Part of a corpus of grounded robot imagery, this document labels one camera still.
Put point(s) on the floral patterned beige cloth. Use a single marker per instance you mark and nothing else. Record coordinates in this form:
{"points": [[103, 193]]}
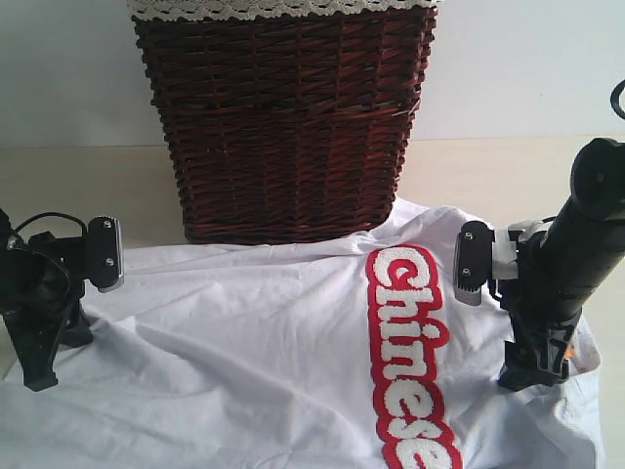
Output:
{"points": [[147, 10]]}

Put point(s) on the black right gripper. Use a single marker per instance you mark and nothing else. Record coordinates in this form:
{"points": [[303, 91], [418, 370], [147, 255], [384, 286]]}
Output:
{"points": [[545, 310]]}

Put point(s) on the dark red wicker basket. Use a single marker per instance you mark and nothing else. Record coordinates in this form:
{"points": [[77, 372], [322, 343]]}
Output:
{"points": [[291, 129]]}

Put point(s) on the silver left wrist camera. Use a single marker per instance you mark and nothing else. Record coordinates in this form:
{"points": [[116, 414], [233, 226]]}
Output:
{"points": [[104, 254]]}

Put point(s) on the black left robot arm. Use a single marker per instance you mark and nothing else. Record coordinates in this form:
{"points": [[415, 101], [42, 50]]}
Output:
{"points": [[42, 285]]}

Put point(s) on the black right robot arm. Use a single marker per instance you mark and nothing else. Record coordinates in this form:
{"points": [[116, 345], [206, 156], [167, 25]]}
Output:
{"points": [[559, 269]]}

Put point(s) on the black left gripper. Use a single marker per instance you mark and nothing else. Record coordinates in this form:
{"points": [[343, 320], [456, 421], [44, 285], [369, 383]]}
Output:
{"points": [[39, 278]]}

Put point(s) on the white t-shirt with red print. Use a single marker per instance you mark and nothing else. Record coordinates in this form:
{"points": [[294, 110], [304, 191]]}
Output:
{"points": [[347, 353]]}

